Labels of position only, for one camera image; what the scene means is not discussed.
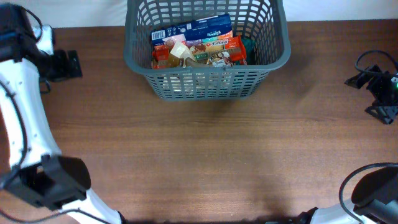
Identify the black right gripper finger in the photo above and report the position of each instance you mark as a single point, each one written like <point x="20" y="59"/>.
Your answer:
<point x="385" y="114"/>
<point x="358" y="81"/>

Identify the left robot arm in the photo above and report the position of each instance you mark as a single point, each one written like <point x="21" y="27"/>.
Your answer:
<point x="40" y="175"/>

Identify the blue pasta packet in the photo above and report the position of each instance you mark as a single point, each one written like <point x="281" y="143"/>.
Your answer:
<point x="219" y="27"/>

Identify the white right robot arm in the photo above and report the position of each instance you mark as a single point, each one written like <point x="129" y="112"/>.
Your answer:
<point x="374" y="198"/>

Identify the San Remo spaghetti packet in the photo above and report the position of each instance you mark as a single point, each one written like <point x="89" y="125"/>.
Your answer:
<point x="233" y="44"/>

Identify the brown pastry snack bag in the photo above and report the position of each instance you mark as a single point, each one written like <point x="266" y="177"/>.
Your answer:
<point x="210" y="54"/>

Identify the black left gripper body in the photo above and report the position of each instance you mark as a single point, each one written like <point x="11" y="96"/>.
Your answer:
<point x="56" y="67"/>

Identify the grey plastic basket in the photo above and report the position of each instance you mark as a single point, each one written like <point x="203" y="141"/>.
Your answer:
<point x="264" y="22"/>

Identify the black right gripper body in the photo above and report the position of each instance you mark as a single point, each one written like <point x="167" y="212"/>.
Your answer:
<point x="384" y="91"/>

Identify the green coffee mix bag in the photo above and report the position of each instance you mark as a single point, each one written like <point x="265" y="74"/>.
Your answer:
<point x="249" y="45"/>

